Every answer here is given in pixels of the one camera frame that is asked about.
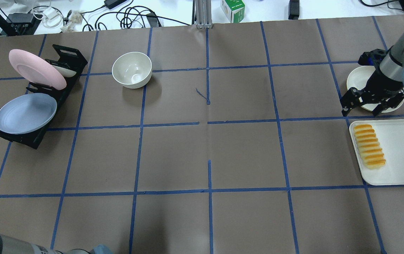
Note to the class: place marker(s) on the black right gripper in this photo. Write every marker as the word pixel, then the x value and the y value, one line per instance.
pixel 385 85

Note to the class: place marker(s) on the light blue plate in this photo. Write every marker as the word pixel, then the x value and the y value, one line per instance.
pixel 27 113

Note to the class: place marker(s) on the sliced yellow bread loaf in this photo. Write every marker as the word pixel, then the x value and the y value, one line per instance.
pixel 369 147

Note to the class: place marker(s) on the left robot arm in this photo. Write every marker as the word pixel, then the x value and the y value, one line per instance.
pixel 9 245

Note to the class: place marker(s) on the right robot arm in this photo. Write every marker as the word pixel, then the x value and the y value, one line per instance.
pixel 393 64

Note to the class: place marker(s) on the cream round plate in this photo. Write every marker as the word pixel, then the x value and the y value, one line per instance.
pixel 358 79

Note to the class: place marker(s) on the pink plate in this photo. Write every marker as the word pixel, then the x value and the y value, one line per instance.
pixel 35 69

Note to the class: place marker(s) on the cream plate in rack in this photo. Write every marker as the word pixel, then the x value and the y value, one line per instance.
pixel 65 72

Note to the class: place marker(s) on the cream rectangular tray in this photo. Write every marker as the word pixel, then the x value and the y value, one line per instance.
pixel 390 134

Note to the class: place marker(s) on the black dish rack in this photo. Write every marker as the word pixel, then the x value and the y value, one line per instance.
pixel 70 58

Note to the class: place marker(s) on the cream bowl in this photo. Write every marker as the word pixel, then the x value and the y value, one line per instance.
pixel 132 70

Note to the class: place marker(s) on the black power adapter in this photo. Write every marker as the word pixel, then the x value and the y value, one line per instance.
pixel 110 4

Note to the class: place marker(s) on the green white carton box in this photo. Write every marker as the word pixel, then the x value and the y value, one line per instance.
pixel 233 9

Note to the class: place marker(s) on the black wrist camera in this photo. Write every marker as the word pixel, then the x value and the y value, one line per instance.
pixel 372 58

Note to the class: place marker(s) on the aluminium frame post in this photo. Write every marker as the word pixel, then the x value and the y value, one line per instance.
pixel 202 14

